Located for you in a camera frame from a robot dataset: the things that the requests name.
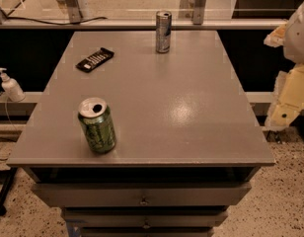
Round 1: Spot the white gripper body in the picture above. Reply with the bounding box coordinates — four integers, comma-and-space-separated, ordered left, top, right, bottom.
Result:
278, 64, 304, 114

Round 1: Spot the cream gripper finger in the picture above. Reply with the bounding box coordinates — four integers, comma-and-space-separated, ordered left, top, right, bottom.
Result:
265, 104, 300, 131
264, 24, 286, 47

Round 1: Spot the green soda can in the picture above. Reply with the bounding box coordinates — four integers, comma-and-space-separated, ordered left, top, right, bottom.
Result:
78, 98, 116, 154

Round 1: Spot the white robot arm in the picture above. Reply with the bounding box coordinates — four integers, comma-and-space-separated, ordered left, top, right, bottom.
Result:
264, 2, 304, 131

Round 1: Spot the silver redbull can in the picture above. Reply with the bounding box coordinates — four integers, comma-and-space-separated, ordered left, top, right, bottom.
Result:
156, 11, 172, 53

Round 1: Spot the grey drawer cabinet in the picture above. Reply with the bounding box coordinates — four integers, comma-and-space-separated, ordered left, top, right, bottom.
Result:
9, 31, 274, 237

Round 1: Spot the top grey drawer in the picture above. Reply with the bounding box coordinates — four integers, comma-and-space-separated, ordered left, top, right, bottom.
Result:
33, 182, 251, 207

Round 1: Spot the grey drawer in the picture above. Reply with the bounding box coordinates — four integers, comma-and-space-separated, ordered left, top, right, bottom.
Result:
33, 182, 251, 207
62, 208, 228, 228

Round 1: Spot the black snack bar packet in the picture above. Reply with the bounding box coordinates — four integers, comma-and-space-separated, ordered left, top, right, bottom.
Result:
76, 47, 114, 73

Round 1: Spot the middle grey drawer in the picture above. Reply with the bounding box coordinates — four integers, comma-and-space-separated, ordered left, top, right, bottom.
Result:
62, 208, 228, 228

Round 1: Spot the white pump sanitizer bottle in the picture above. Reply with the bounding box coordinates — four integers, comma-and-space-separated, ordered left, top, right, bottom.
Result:
0, 68, 26, 102

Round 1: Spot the black stand on floor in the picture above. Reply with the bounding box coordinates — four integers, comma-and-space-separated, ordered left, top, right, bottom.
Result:
0, 168, 17, 216

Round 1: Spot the black cable on ledge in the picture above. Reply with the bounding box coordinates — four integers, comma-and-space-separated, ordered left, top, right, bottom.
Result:
5, 15, 109, 26

